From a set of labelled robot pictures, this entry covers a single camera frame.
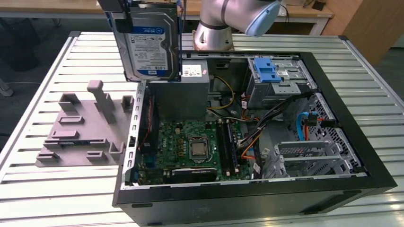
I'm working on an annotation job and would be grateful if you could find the thin black desk cable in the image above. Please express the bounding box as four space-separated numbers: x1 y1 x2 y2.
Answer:
279 3 291 24

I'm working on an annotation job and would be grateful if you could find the hard disk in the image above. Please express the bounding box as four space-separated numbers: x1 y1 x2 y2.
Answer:
108 0 184 83

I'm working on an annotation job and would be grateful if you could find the black cable bundle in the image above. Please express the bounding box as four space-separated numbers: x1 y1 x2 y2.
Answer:
255 92 314 133

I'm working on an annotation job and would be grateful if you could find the wooden cabinet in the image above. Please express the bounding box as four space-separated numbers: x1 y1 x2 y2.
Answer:
322 0 404 67

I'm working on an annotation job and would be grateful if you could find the wooden desk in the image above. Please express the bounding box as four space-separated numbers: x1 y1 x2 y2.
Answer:
0 0 335 36

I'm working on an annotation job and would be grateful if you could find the silver drive cage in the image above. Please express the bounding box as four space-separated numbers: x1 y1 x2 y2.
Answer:
246 56 319 111

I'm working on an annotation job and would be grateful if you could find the blue drive latch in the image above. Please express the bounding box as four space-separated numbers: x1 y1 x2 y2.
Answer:
254 58 286 83

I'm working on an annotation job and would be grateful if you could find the black PC case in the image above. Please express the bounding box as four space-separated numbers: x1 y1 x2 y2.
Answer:
112 49 399 227

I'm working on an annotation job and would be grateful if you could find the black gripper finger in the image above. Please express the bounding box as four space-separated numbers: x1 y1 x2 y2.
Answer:
98 0 132 34

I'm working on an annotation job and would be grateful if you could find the yellow wire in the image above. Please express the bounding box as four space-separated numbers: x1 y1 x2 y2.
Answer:
210 75 235 111

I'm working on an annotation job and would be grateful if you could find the blue data wire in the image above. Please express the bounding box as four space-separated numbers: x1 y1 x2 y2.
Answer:
296 112 320 142

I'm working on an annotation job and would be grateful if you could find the orange wire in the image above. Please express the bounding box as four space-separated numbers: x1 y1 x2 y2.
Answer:
242 139 255 160

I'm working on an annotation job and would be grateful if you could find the power wire with black plug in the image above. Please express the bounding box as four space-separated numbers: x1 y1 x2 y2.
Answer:
316 118 338 129

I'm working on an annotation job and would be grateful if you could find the grey power supply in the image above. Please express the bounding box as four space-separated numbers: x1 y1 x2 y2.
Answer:
147 60 212 121

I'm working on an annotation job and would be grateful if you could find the silver CPU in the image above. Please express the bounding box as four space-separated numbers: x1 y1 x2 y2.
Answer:
191 142 208 158

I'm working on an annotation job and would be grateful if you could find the metal disk bay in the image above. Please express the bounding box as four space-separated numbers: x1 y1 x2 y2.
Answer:
274 140 363 178

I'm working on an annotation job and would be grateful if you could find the CPU socket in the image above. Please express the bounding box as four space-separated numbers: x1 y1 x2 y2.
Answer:
187 136 212 164

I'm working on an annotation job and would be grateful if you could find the grey parts rack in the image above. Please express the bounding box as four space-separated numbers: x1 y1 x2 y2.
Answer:
35 79 135 167

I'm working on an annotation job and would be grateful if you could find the grey metal foot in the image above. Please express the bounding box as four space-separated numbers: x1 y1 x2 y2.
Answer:
0 78 14 97

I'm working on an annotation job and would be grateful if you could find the black graphics card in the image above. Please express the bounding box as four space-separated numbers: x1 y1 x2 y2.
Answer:
164 167 219 183

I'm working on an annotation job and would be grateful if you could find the green motherboard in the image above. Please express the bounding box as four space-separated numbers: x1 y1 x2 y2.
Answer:
139 119 256 185

